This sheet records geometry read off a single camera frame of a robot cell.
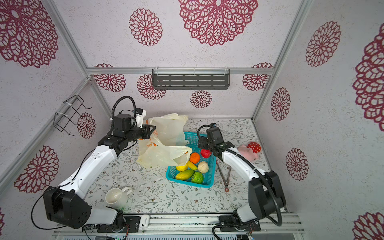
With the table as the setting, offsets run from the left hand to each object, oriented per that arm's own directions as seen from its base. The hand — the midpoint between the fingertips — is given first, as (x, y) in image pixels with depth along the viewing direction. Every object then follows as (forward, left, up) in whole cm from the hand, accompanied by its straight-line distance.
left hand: (154, 129), depth 79 cm
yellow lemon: (-13, -14, -21) cm, 28 cm away
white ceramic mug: (-27, +21, -25) cm, 43 cm away
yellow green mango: (-16, -15, -22) cm, 31 cm away
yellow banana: (-10, -19, -22) cm, 31 cm away
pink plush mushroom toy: (-2, -57, -21) cm, 61 cm away
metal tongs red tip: (-20, -39, -26) cm, 51 cm away
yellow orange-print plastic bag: (-11, -8, +1) cm, 14 cm away
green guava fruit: (-18, -23, -20) cm, 35 cm away
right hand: (+1, -27, -9) cm, 28 cm away
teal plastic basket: (-16, -30, -27) cm, 43 cm away
